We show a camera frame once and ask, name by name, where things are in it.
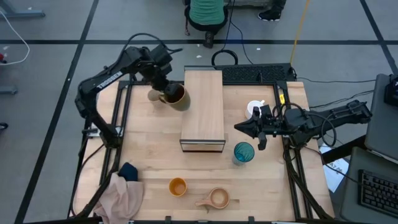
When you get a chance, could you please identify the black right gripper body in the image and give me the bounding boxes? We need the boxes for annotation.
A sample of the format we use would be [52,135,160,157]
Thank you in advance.
[253,105,285,151]

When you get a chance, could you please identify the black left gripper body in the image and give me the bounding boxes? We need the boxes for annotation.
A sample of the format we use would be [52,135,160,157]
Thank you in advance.
[141,58,172,91]

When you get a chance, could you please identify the beige ribbed cup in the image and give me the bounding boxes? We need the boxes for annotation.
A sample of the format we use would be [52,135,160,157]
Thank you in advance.
[147,88,164,108]

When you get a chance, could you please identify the white mug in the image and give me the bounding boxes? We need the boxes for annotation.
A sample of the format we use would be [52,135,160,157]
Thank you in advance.
[244,99,266,121]

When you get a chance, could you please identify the olive green mug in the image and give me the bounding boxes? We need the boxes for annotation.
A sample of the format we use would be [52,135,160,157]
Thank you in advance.
[159,83,192,112]

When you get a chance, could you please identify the teal glass tumbler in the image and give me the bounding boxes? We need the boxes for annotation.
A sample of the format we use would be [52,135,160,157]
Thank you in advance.
[231,141,256,167]

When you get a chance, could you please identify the wooden cup with handle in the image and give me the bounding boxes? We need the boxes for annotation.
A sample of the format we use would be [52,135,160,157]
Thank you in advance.
[194,186,231,214]

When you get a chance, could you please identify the orange cup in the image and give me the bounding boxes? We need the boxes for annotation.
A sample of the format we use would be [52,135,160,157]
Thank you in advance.
[168,177,188,197]

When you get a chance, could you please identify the black perforated computer case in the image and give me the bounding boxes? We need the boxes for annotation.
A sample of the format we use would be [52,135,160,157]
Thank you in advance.
[216,63,297,83]

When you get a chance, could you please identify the person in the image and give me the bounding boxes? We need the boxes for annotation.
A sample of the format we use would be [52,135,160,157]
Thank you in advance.
[257,0,287,22]
[183,0,229,49]

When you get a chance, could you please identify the navy blue cloth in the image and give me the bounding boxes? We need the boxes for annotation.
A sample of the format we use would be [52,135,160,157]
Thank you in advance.
[117,162,139,182]

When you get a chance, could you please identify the white paper sheet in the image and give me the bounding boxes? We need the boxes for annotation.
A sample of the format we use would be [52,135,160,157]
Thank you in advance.
[318,142,351,194]

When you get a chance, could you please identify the grey desk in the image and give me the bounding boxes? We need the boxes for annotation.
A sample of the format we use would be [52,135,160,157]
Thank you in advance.
[364,73,398,164]
[338,146,398,224]

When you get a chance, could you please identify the pink cloth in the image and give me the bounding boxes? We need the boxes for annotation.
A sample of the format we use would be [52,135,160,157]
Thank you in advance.
[93,172,145,224]

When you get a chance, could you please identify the grey box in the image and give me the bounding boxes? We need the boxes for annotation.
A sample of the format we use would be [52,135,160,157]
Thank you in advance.
[231,0,274,7]

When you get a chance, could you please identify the black device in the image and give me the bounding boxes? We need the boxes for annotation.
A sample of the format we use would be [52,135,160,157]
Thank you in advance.
[383,73,398,108]

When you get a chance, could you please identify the black keyboard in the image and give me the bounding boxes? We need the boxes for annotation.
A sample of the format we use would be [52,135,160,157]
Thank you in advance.
[357,169,398,218]

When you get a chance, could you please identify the grey furniture foot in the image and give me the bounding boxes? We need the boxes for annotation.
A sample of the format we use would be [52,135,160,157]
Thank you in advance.
[0,0,46,19]
[0,85,18,95]

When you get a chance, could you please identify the wooden shelf with black frame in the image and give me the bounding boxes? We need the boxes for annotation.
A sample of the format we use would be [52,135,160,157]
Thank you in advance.
[179,69,227,153]

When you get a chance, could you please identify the black aluminium table frame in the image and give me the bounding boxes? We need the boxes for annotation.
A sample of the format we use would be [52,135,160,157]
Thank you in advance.
[67,70,335,224]

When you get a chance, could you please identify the black coiled cable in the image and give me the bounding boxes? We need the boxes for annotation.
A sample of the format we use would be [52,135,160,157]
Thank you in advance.
[211,0,239,67]

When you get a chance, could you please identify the yellow cable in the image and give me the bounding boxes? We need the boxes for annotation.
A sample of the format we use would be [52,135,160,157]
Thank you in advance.
[289,0,311,67]

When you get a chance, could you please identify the white cable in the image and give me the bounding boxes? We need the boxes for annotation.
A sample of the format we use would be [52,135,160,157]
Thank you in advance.
[0,11,31,66]

